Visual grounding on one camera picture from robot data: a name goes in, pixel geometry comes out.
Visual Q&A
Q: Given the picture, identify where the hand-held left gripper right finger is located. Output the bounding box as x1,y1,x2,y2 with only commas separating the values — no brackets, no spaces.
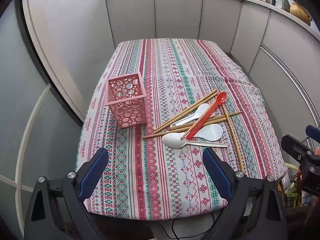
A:
202,148,288,240

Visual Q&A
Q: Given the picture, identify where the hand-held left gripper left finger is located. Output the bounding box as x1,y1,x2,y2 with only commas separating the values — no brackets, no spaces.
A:
24,147,109,240

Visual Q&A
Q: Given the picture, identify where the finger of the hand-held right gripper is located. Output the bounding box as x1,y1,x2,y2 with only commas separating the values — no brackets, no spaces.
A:
281,134,320,174
305,124,320,143

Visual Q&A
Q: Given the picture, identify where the white rice paddle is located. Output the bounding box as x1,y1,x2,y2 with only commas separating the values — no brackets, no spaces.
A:
185,123,224,141
170,103,216,127

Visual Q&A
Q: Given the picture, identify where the white plastic spoon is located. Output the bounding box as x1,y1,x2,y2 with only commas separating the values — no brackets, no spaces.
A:
161,133,229,150

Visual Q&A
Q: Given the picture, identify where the pink perforated utensil holder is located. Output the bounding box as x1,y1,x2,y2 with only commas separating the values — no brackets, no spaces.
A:
104,72,148,129

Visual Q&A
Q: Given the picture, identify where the red plastic spoon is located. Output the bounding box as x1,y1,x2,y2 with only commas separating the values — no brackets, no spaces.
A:
186,92,227,140

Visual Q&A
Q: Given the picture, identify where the green white plastic bag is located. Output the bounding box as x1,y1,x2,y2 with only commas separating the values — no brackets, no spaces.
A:
285,182,299,198

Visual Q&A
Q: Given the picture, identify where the frosted glass door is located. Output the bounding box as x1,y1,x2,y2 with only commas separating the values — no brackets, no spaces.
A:
0,2,85,240

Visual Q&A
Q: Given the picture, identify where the striped patterned tablecloth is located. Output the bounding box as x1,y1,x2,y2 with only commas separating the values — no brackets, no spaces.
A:
75,38,287,221

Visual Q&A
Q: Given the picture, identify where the wire basket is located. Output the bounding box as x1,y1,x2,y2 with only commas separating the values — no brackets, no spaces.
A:
277,162,315,208

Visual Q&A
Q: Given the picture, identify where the metal cabinet handle strip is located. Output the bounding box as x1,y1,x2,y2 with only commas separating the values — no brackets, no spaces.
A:
259,43,320,130

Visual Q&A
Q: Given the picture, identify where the thin black cable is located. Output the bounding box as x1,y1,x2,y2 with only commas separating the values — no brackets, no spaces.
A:
150,211,218,240

